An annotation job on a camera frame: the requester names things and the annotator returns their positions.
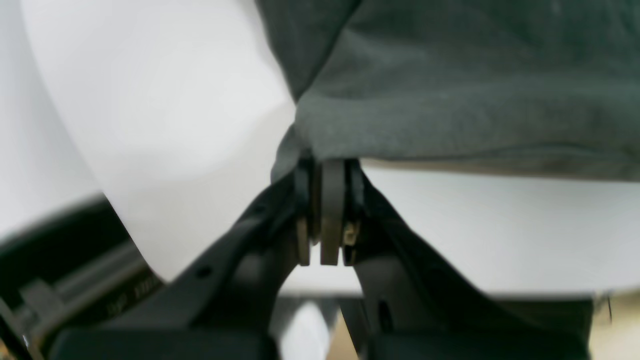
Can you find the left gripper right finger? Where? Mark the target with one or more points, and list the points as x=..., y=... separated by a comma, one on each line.
x=417, y=305

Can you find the dark grey t-shirt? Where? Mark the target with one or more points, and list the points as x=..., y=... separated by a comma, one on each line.
x=526, y=87

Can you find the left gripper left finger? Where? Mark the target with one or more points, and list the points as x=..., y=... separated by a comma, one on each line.
x=220, y=307

